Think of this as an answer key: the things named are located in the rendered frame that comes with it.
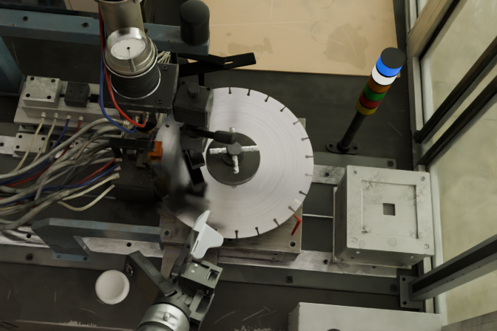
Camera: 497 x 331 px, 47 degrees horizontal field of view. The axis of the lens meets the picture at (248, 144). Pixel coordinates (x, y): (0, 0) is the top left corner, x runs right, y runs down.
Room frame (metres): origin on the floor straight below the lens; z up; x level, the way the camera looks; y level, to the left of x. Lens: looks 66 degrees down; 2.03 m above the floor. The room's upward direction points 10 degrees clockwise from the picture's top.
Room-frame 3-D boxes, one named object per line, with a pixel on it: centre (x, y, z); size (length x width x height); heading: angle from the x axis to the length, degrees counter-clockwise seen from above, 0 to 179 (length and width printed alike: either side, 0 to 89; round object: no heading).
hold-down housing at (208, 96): (0.41, 0.10, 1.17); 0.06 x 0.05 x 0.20; 86
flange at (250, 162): (0.44, 0.03, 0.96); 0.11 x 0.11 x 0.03
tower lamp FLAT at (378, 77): (0.61, -0.23, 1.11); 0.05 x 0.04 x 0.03; 5
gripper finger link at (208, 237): (0.26, 0.04, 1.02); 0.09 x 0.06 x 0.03; 169
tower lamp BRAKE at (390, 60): (0.61, -0.23, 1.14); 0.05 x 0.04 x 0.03; 5
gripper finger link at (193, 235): (0.22, 0.07, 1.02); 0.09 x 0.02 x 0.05; 169
